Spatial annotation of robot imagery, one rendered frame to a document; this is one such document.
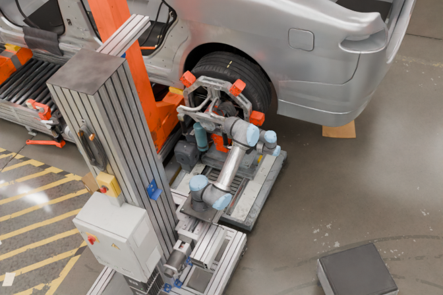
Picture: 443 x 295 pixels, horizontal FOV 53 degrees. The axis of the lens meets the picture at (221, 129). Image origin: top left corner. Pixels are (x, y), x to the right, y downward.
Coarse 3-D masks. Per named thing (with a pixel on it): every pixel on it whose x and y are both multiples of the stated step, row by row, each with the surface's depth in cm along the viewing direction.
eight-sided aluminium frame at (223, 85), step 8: (200, 80) 319; (208, 80) 321; (216, 80) 317; (192, 88) 328; (216, 88) 316; (224, 88) 312; (184, 96) 339; (232, 96) 315; (240, 96) 317; (192, 104) 349; (240, 104) 317; (248, 104) 318; (248, 112) 319; (248, 120) 325; (216, 128) 357
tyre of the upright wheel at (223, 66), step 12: (204, 60) 332; (216, 60) 324; (228, 60) 322; (240, 60) 324; (192, 72) 329; (204, 72) 323; (216, 72) 317; (228, 72) 315; (240, 72) 317; (252, 72) 322; (252, 84) 318; (264, 84) 328; (252, 96) 318; (264, 96) 328; (252, 108) 327; (264, 108) 331
